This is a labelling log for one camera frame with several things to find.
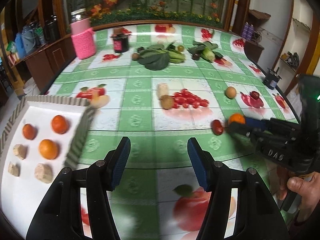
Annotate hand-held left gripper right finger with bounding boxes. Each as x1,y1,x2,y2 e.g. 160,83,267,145
187,137,287,240

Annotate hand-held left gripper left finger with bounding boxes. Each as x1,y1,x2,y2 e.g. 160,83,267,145
26,136,132,240

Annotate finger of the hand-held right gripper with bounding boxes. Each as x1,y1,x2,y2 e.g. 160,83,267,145
228,123,258,142
244,116,273,131

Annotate large orange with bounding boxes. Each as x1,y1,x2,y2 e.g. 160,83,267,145
39,139,59,160

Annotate small dark mandarin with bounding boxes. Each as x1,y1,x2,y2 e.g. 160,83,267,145
22,124,38,140

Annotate white tray with zigzag rim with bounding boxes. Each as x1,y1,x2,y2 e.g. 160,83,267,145
0,95,96,240

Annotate person's right hand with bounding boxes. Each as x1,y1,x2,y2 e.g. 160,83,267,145
279,166,320,220

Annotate black electric motor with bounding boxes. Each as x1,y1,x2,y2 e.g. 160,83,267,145
262,67,282,90

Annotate brown longan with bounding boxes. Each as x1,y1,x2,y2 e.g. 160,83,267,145
160,95,175,110

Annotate wooden side cabinet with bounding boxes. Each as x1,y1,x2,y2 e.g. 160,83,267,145
244,40,265,64

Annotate tools on shelf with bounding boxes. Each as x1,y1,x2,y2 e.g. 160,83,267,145
281,52,300,67

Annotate fruit-printed green tablecloth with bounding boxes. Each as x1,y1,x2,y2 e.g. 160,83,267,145
25,24,303,240

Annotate pale ginger piece on table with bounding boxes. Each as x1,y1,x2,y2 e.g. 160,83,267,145
157,83,170,100

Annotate pale green bok choy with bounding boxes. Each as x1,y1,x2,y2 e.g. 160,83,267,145
187,41,218,63

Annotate dark jar with red label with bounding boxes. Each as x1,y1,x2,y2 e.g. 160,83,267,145
111,27,130,54

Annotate low wooden cabinet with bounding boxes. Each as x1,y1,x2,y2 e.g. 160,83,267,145
11,34,78,93

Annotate pink knit-covered jar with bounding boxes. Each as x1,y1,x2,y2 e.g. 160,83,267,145
70,9,97,60

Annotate artificial flower border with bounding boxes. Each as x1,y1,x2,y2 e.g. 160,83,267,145
89,9,222,27

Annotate dark metal pot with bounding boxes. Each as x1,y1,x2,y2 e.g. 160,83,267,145
44,17,60,43

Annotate grey-blue water jug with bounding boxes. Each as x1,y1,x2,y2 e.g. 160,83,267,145
22,26,40,53

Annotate tangled cables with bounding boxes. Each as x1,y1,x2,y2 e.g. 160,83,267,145
254,27,265,44

